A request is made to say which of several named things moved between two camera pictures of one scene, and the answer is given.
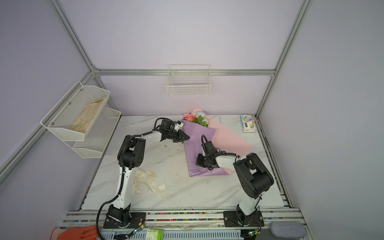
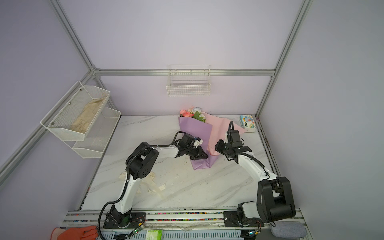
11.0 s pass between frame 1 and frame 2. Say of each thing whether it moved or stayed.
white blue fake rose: moved
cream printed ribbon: stayed
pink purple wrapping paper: moved
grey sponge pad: stayed
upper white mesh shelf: stayed
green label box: stayed
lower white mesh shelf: stayed
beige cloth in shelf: stayed
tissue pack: stayed
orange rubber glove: stayed
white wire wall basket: stayed
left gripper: moved
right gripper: moved
